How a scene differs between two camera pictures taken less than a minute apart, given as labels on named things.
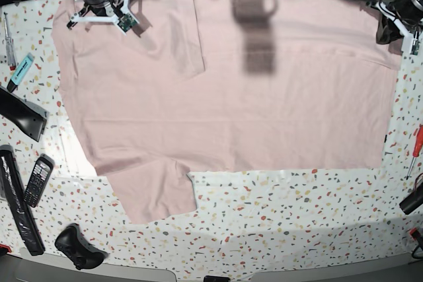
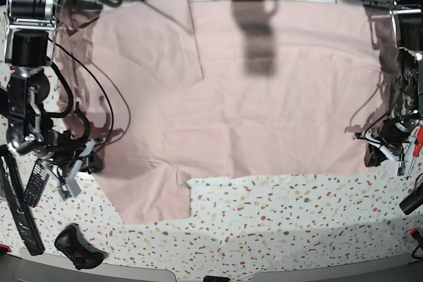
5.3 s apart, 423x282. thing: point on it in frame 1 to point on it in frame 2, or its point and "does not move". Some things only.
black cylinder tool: (413, 201) does not move
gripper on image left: (124, 20) to (68, 187)
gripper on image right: (392, 28) to (374, 156)
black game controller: (72, 244) does not move
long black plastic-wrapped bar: (17, 197) does not move
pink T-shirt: (217, 78) does not move
